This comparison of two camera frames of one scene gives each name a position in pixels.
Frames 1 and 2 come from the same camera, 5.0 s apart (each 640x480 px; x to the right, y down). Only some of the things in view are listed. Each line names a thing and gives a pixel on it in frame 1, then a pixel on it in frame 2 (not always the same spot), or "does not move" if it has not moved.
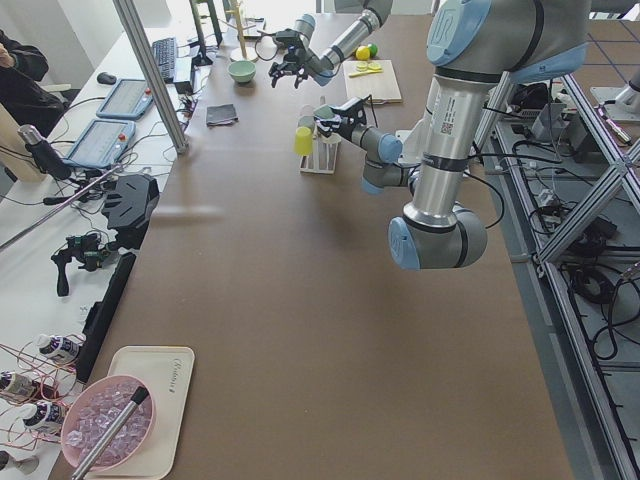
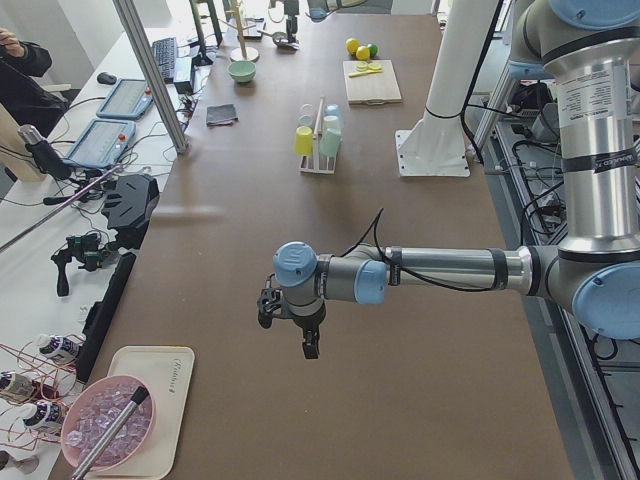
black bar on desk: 100,315 does not move
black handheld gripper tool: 87,250 does not move
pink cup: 306,110 does not move
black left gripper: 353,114 to 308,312
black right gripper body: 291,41 to 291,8
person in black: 22,67 does not move
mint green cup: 324,111 to 329,141
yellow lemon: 362,53 does not move
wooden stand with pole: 242,53 does not move
